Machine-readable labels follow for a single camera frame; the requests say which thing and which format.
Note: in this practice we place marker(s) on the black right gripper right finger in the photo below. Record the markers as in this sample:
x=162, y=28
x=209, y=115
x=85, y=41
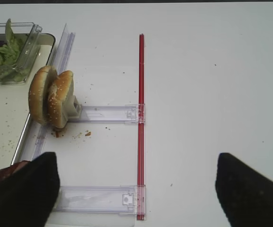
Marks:
x=245, y=195

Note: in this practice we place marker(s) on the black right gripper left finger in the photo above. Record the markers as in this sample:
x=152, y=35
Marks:
x=28, y=196

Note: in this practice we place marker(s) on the sliced red meat patties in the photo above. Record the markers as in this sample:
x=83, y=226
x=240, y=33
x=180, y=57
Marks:
x=8, y=171

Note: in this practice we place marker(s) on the green lettuce in container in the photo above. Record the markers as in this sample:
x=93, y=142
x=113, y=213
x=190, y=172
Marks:
x=10, y=49

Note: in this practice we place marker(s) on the white metal tray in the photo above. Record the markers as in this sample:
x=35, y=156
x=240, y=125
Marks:
x=14, y=103

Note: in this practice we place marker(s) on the white bun pusher block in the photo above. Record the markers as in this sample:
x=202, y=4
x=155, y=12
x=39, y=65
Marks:
x=72, y=108

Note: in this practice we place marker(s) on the sesame bun half inner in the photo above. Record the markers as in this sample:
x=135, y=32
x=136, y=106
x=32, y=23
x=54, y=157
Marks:
x=60, y=90

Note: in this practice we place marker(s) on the sesame bun half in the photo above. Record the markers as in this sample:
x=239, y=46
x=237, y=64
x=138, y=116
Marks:
x=60, y=90
x=38, y=93

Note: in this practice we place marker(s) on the sesame bun half outer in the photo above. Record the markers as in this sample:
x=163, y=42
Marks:
x=38, y=93

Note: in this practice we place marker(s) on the clear plastic salad container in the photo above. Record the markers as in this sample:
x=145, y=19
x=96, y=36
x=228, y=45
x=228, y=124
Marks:
x=20, y=71

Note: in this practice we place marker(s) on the clear lower right slider rail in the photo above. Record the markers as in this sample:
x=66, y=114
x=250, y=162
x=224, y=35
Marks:
x=123, y=200

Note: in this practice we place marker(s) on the clear slider rail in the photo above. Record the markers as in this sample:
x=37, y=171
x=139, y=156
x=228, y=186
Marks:
x=123, y=200
x=128, y=114

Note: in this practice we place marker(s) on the right red plastic rail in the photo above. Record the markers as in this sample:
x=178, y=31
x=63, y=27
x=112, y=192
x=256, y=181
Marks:
x=141, y=132

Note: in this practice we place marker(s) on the clear upper right slider rail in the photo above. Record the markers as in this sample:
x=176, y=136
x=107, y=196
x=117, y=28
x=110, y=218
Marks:
x=128, y=114

